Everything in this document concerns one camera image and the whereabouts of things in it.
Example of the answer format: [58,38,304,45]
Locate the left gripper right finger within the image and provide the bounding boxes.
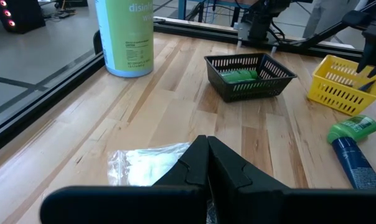
[207,136,291,224]

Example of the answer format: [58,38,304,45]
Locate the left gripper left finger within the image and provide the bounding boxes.
[152,134,212,224]

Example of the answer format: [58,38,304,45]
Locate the cotton ball bag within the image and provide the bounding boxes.
[106,142,192,187]

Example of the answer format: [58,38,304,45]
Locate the green travel bottle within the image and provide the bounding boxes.
[223,68,259,78]
[219,73,254,84]
[326,114,376,145]

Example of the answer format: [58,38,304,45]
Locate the navy blue tube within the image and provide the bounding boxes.
[331,136,376,190]

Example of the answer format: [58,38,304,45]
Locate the yellow plastic basket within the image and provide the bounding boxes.
[306,54,376,117]

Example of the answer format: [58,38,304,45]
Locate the black plastic basket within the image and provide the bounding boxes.
[204,52,298,104]

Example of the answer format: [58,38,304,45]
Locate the green disinfecting wipes canister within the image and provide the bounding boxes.
[94,0,155,78]

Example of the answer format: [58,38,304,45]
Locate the blue-grey metal cart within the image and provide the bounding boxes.
[177,0,253,24]

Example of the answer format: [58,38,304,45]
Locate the computer tower red lights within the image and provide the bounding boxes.
[0,0,46,34]

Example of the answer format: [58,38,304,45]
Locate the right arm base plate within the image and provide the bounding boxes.
[236,37,304,54]

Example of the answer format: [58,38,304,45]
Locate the black frame clamp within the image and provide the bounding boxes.
[92,29,103,55]

